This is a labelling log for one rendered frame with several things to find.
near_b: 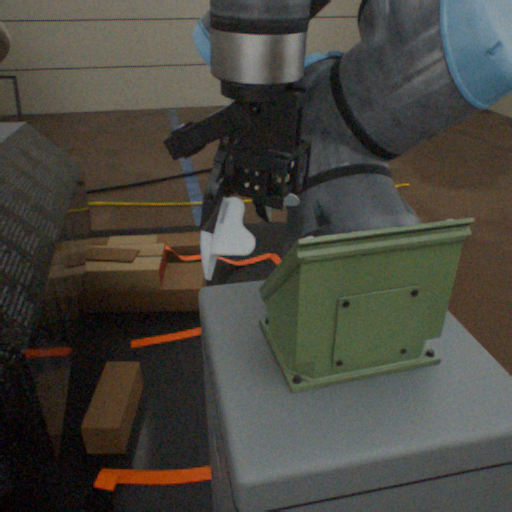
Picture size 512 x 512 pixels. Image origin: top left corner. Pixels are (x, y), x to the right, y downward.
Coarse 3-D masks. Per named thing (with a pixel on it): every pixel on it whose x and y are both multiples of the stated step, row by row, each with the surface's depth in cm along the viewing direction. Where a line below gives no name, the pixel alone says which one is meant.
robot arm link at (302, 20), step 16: (224, 0) 40; (240, 0) 39; (256, 0) 39; (272, 0) 39; (288, 0) 40; (304, 0) 41; (224, 16) 41; (240, 16) 40; (256, 16) 40; (272, 16) 40; (288, 16) 40; (304, 16) 42; (240, 32) 41; (256, 32) 40; (272, 32) 41; (288, 32) 41
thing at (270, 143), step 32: (224, 96) 46; (256, 96) 44; (288, 96) 44; (256, 128) 48; (288, 128) 46; (224, 160) 49; (256, 160) 47; (288, 160) 46; (256, 192) 50; (288, 192) 51
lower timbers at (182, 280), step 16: (96, 240) 259; (160, 240) 259; (176, 240) 259; (192, 240) 259; (176, 256) 256; (176, 272) 226; (192, 272) 226; (160, 288) 215; (176, 288) 215; (192, 288) 215; (80, 304) 217; (96, 304) 217; (112, 304) 217; (128, 304) 217; (144, 304) 218; (160, 304) 218; (176, 304) 218; (192, 304) 218
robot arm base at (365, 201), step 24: (336, 168) 60; (360, 168) 60; (384, 168) 62; (312, 192) 61; (336, 192) 59; (360, 192) 58; (384, 192) 59; (288, 216) 66; (312, 216) 60; (336, 216) 57; (360, 216) 56; (384, 216) 56; (408, 216) 58; (288, 240) 62
